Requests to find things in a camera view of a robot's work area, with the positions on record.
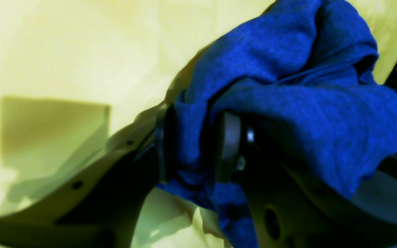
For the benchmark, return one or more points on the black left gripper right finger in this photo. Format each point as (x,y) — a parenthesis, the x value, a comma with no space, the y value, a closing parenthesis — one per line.
(290,206)

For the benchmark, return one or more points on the navy blue long-sleeve shirt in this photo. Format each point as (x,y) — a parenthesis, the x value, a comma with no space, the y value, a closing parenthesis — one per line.
(306,64)

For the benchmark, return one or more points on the yellow table cloth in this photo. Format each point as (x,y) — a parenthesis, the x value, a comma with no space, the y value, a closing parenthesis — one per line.
(78,76)

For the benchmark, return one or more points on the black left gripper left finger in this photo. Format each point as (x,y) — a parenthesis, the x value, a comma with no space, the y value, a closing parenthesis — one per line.
(100,206)

